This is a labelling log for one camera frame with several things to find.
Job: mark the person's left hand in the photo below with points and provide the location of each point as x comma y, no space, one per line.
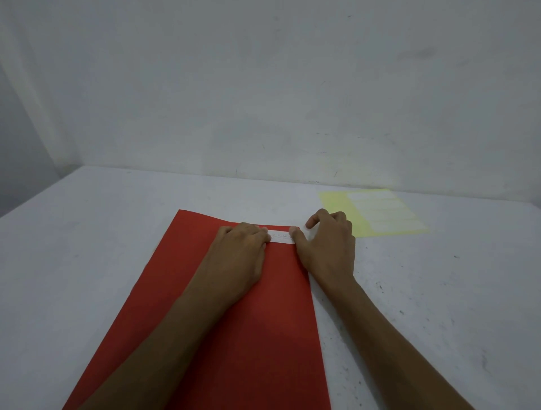
236,262

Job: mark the person's right hand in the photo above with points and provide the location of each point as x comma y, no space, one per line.
329,253

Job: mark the person's right thumb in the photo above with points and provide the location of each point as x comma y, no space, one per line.
298,240

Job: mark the person's left fingers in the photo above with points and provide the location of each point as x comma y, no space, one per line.
247,232

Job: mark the white label strip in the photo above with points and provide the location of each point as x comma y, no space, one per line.
279,237

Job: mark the red paper sheet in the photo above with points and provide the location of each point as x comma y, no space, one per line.
270,338

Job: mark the person's left forearm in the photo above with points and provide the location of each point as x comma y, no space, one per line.
169,350

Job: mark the person's right forearm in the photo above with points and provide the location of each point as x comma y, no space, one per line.
389,350

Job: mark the yellow sticker sheet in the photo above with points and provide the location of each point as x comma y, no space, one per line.
380,211

